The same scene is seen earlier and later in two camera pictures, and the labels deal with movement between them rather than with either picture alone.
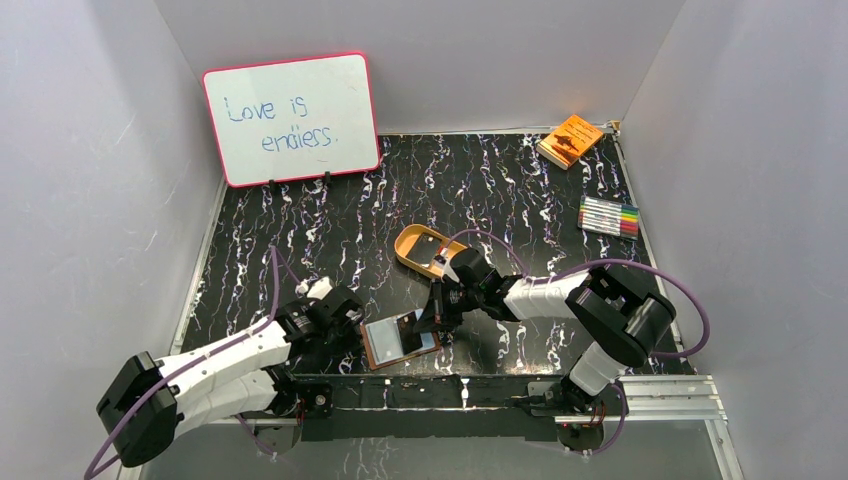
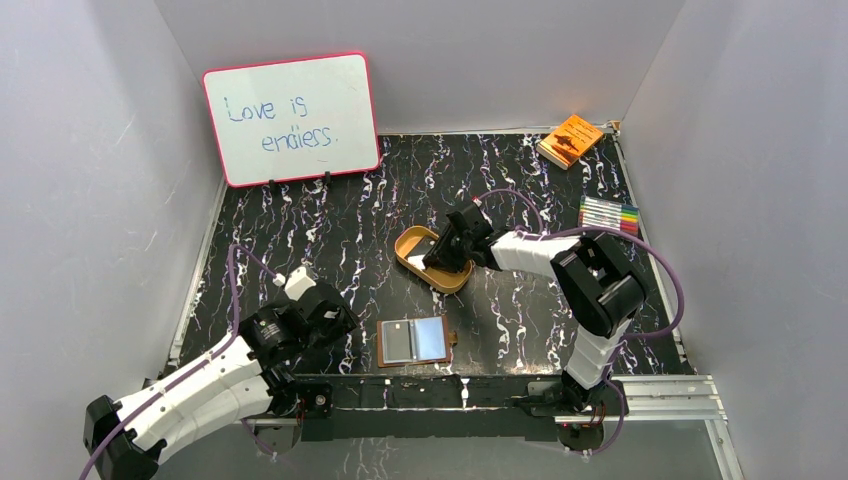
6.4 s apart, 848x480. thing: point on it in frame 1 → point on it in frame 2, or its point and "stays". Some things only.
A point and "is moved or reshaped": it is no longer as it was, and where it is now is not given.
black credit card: [424, 249] stays
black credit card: [410, 340] is moved or reshaped
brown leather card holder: [383, 341] is moved or reshaped
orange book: [567, 142] stays
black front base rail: [473, 406] stays
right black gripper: [437, 315] → [440, 253]
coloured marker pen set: [609, 218] stays
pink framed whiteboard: [294, 118] stays
